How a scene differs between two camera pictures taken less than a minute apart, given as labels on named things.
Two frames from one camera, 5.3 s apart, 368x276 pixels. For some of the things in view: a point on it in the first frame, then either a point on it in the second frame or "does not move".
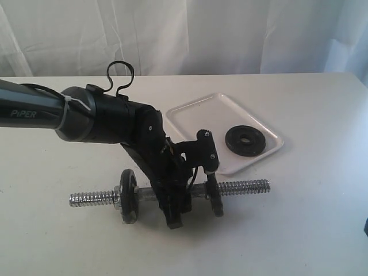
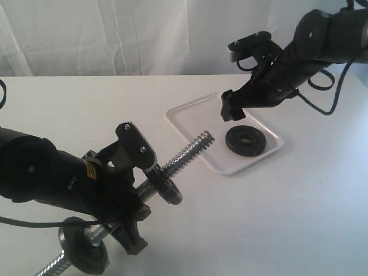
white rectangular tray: [219, 115] does not move
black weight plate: [245, 140] does not move
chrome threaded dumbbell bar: [106, 198] to [144, 190]
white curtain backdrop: [81, 38] does not move
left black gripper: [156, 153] to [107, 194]
